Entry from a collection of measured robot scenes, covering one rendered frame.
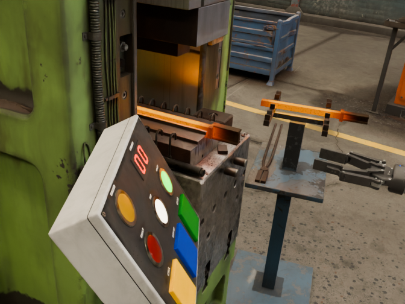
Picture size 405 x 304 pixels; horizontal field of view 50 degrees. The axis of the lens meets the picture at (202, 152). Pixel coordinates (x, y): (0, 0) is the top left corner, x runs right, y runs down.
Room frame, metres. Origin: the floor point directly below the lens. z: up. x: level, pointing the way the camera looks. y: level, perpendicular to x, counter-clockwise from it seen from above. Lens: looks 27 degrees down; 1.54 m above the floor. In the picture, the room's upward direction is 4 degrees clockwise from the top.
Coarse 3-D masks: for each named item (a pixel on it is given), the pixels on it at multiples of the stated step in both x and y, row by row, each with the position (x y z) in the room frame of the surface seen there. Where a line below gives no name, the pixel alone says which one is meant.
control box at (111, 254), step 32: (128, 128) 0.72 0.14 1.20; (96, 160) 0.64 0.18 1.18; (128, 160) 0.63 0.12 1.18; (160, 160) 0.76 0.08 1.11; (96, 192) 0.51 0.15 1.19; (128, 192) 0.56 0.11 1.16; (160, 192) 0.67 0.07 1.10; (64, 224) 0.46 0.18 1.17; (96, 224) 0.45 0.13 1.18; (128, 224) 0.50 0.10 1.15; (160, 224) 0.60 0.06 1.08; (96, 256) 0.45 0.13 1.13; (128, 256) 0.46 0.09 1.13; (96, 288) 0.45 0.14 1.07; (128, 288) 0.45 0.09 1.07; (160, 288) 0.47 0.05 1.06
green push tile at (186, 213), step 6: (180, 198) 0.74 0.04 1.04; (186, 198) 0.76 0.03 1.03; (180, 204) 0.72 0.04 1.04; (186, 204) 0.74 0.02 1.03; (180, 210) 0.70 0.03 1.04; (186, 210) 0.72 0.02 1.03; (192, 210) 0.75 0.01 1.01; (180, 216) 0.69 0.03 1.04; (186, 216) 0.70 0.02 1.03; (192, 216) 0.73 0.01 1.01; (186, 222) 0.69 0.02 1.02; (192, 222) 0.72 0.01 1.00; (198, 222) 0.75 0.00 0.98; (186, 228) 0.69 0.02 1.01; (192, 228) 0.70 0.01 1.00; (198, 228) 0.73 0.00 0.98; (192, 234) 0.69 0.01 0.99
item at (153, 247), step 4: (148, 236) 0.53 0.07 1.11; (152, 236) 0.54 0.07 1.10; (148, 240) 0.52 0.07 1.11; (152, 240) 0.53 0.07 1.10; (156, 240) 0.54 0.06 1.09; (148, 244) 0.51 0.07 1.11; (152, 244) 0.52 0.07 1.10; (156, 244) 0.53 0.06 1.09; (148, 248) 0.51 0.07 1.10; (152, 248) 0.52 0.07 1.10; (156, 248) 0.53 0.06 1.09; (152, 252) 0.51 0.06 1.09; (156, 252) 0.52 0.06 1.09; (160, 252) 0.53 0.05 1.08; (152, 256) 0.50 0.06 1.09; (156, 256) 0.51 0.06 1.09; (160, 256) 0.52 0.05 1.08; (156, 260) 0.51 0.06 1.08; (160, 260) 0.52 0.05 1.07
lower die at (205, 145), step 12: (156, 108) 1.35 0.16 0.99; (144, 120) 1.24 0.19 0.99; (156, 120) 1.24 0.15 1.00; (204, 120) 1.27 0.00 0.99; (168, 132) 1.17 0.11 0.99; (180, 132) 1.17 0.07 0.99; (192, 132) 1.18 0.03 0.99; (204, 132) 1.17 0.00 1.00; (168, 144) 1.11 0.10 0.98; (180, 144) 1.11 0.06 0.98; (192, 144) 1.12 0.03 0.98; (204, 144) 1.16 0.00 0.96; (216, 144) 1.25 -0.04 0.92; (180, 156) 1.09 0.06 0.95; (192, 156) 1.09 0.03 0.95; (204, 156) 1.17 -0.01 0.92
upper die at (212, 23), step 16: (144, 16) 1.14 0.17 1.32; (160, 16) 1.12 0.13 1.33; (176, 16) 1.10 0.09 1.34; (192, 16) 1.08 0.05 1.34; (208, 16) 1.13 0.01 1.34; (224, 16) 1.23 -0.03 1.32; (144, 32) 1.14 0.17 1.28; (160, 32) 1.12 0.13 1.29; (176, 32) 1.10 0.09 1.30; (192, 32) 1.08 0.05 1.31; (208, 32) 1.14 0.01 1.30; (224, 32) 1.24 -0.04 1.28
